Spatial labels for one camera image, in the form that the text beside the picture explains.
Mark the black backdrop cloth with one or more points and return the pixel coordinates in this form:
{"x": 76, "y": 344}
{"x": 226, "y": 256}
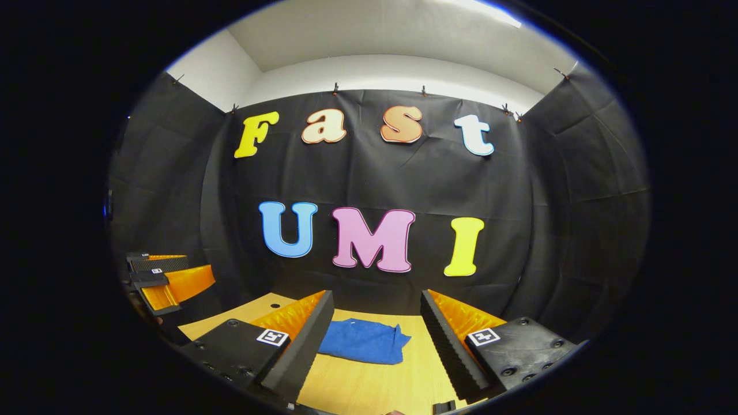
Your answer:
{"x": 173, "y": 190}

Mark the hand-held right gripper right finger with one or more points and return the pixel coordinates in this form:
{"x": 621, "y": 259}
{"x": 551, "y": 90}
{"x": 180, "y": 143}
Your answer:
{"x": 447, "y": 351}

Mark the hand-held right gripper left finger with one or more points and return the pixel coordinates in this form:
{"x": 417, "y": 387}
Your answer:
{"x": 302, "y": 357}

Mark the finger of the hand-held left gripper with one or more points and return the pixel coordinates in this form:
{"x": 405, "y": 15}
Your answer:
{"x": 184, "y": 282}
{"x": 161, "y": 264}

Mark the row of black cloth clips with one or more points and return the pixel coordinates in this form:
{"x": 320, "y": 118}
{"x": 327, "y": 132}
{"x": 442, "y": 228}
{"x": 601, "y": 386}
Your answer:
{"x": 335, "y": 88}

